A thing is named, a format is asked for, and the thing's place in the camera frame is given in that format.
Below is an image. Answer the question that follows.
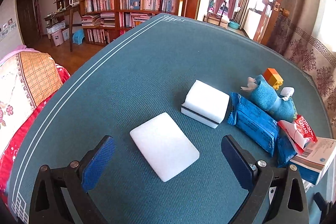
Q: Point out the white blue cardboard box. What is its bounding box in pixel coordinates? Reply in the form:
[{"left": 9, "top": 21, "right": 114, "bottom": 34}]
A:
[{"left": 289, "top": 137, "right": 335, "bottom": 185}]

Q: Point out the red balloon glue packet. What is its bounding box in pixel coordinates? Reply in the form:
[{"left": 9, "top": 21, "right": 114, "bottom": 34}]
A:
[{"left": 277, "top": 115, "right": 318, "bottom": 155}]

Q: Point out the orange yellow toy brick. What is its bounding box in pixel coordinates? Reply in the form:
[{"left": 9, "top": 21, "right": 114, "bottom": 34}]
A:
[{"left": 263, "top": 68, "right": 284, "bottom": 90}]

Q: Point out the blue foil snack packet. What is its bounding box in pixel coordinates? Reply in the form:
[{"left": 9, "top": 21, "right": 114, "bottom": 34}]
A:
[{"left": 227, "top": 92, "right": 280, "bottom": 156}]

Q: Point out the rolled blue towel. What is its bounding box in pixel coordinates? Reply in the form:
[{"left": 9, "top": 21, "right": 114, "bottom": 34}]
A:
[{"left": 241, "top": 75, "right": 298, "bottom": 123}]

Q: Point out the thick white melamine sponge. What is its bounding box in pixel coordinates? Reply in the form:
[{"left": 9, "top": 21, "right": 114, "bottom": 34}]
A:
[{"left": 181, "top": 80, "right": 230, "bottom": 128}]

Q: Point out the floral bed quilt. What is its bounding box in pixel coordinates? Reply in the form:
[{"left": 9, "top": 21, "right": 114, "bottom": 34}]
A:
[{"left": 1, "top": 46, "right": 70, "bottom": 204}]

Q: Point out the teal table mat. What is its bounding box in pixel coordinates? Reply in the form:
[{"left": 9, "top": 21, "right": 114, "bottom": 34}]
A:
[{"left": 7, "top": 14, "right": 331, "bottom": 223}]

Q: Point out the blue plastic stool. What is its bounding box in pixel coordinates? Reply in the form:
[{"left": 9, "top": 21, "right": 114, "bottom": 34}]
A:
[{"left": 72, "top": 29, "right": 85, "bottom": 45}]

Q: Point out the patterned curtain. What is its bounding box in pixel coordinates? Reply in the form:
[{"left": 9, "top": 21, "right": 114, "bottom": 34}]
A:
[{"left": 267, "top": 0, "right": 335, "bottom": 130}]

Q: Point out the wooden side desk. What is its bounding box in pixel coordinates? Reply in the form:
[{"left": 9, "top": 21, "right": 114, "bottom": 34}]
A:
[{"left": 44, "top": 5, "right": 81, "bottom": 52}]

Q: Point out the wooden bookshelf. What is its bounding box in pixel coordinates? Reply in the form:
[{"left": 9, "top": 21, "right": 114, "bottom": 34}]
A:
[{"left": 79, "top": 0, "right": 191, "bottom": 47}]

